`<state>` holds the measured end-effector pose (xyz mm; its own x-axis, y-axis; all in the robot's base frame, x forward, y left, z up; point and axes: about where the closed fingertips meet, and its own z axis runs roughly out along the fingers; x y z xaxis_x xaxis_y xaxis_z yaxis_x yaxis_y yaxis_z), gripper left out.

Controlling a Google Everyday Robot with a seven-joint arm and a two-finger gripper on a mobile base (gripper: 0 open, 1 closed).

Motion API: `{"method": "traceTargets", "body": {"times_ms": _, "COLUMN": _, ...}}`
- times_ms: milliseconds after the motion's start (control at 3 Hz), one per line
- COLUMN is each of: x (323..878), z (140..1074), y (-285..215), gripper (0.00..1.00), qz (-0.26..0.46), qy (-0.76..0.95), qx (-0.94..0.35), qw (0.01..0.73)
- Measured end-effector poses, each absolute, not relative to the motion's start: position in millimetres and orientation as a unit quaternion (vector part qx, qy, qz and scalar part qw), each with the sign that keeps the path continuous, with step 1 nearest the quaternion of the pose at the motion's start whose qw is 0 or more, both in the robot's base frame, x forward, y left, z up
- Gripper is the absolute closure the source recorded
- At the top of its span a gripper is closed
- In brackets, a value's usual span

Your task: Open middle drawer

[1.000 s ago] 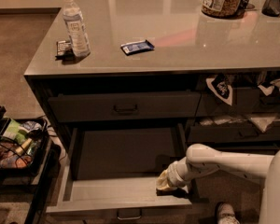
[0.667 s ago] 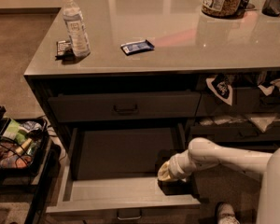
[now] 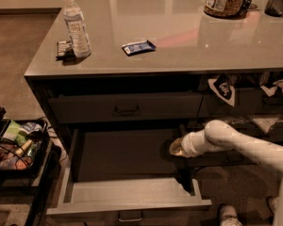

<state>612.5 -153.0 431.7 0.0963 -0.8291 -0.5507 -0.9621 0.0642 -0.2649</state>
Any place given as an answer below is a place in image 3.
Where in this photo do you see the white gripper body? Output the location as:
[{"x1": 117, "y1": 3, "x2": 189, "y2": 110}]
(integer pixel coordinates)
[{"x1": 181, "y1": 131, "x2": 208, "y2": 157}]

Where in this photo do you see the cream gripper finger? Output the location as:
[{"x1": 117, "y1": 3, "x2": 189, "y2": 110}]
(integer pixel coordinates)
[{"x1": 169, "y1": 137, "x2": 190, "y2": 158}]

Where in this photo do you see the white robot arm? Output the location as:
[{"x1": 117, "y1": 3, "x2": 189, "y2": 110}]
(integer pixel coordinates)
[{"x1": 169, "y1": 120, "x2": 283, "y2": 226}]

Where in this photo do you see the grey drawer cabinet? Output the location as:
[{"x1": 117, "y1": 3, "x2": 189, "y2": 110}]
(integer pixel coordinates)
[{"x1": 24, "y1": 0, "x2": 283, "y2": 174}]

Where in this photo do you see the left white sneaker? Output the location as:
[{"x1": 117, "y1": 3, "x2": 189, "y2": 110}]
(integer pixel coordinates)
[{"x1": 218, "y1": 204, "x2": 242, "y2": 226}]

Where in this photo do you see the white sneaker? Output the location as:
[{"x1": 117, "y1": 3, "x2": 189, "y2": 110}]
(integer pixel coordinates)
[
  {"x1": 267, "y1": 196, "x2": 278, "y2": 214},
  {"x1": 218, "y1": 204, "x2": 242, "y2": 226}
]

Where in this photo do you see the right white sneaker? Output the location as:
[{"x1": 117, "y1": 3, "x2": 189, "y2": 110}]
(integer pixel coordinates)
[{"x1": 267, "y1": 196, "x2": 278, "y2": 214}]

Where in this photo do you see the blue snack packet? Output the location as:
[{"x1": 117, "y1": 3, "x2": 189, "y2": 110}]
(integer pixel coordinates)
[{"x1": 122, "y1": 40, "x2": 157, "y2": 57}]

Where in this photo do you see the clear plastic water bottle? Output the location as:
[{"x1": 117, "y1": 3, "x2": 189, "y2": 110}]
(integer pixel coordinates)
[{"x1": 63, "y1": 0, "x2": 92, "y2": 57}]

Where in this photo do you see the green snack bag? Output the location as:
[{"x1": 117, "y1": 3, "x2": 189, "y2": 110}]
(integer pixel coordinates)
[{"x1": 3, "y1": 121, "x2": 43, "y2": 146}]

